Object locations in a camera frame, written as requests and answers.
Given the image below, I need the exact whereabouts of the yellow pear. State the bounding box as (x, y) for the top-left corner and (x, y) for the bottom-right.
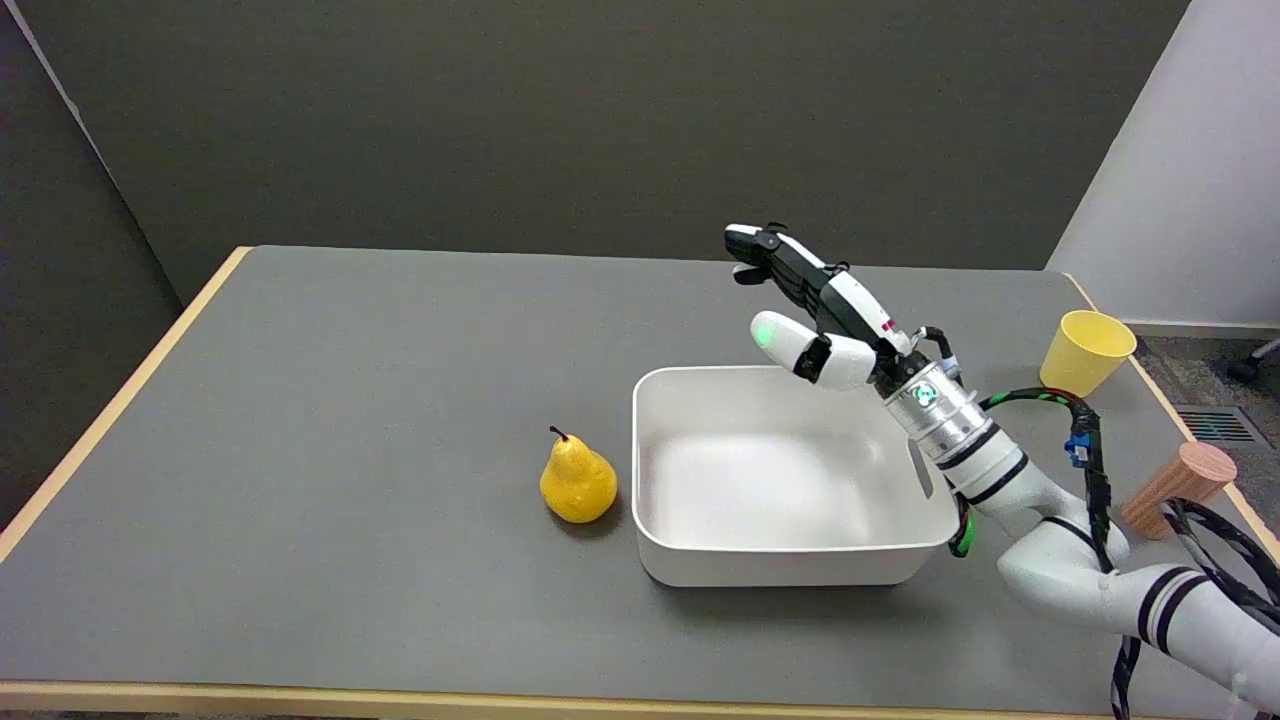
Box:
(539, 426), (619, 524)

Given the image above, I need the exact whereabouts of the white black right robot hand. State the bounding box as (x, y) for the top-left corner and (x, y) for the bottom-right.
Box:
(724, 222), (916, 392)

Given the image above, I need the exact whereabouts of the black chair base caster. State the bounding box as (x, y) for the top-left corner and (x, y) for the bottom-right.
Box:
(1228, 338), (1280, 384)

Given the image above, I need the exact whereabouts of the yellow plastic cup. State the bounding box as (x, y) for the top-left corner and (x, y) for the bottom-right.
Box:
(1039, 310), (1138, 400)

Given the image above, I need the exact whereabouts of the white plastic bin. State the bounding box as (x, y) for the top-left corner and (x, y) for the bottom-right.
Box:
(631, 365), (963, 588)

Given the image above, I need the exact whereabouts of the wooden cylinder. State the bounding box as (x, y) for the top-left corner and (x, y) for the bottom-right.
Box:
(1120, 441), (1239, 541)

